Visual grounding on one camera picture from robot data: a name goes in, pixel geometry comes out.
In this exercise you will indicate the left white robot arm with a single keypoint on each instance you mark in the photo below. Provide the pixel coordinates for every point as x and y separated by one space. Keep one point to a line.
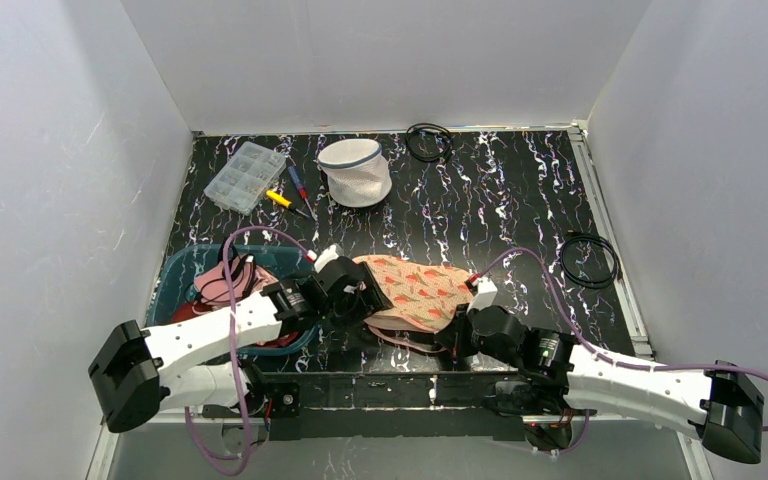
139 372

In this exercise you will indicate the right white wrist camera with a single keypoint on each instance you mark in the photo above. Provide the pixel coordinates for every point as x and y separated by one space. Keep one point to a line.
483 292

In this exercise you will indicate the teal plastic bin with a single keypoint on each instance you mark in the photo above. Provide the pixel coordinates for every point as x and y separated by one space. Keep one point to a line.
175 286

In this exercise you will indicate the clear plastic screw organizer box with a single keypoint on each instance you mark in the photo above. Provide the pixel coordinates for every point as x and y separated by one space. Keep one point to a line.
242 183

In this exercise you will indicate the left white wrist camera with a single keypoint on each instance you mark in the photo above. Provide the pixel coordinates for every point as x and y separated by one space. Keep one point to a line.
329 254

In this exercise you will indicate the strawberry print mesh laundry bag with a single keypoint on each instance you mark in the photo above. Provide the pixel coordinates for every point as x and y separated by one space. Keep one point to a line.
424 299

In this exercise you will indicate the blue red handled screwdriver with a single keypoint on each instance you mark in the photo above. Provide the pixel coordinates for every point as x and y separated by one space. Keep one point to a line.
300 188

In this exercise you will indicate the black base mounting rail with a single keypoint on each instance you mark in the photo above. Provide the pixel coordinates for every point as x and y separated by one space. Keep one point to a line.
500 405

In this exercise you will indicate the yellow handled screwdriver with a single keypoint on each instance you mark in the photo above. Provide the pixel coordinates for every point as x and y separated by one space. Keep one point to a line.
286 204

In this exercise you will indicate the aluminium frame rail right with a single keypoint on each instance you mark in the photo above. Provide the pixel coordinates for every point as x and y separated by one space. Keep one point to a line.
578 135

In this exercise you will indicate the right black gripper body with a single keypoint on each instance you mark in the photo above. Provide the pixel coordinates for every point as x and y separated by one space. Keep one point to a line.
454 333

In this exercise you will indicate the white mesh laundry basket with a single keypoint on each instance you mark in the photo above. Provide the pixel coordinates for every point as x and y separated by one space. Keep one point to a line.
356 171

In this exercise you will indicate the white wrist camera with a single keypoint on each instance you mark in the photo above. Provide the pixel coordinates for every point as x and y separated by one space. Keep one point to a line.
483 292
329 254

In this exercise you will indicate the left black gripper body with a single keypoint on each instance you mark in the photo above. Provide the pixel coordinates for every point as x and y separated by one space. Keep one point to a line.
371 296

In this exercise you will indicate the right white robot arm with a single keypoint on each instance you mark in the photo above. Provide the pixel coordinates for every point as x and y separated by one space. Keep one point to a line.
717 404

